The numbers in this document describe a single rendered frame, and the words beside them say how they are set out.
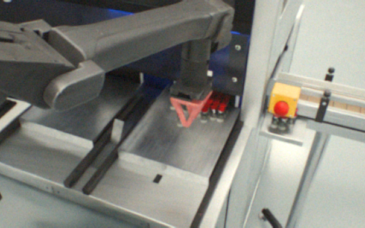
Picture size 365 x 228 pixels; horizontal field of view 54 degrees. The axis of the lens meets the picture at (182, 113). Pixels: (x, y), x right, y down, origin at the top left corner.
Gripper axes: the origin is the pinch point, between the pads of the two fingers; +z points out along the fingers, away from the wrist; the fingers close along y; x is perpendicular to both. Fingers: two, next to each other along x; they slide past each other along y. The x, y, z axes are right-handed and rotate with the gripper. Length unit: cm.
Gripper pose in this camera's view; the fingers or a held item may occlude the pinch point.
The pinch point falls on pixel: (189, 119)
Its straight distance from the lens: 80.4
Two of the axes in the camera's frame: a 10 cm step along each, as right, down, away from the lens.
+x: -9.2, -2.4, 3.0
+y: 3.8, -4.3, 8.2
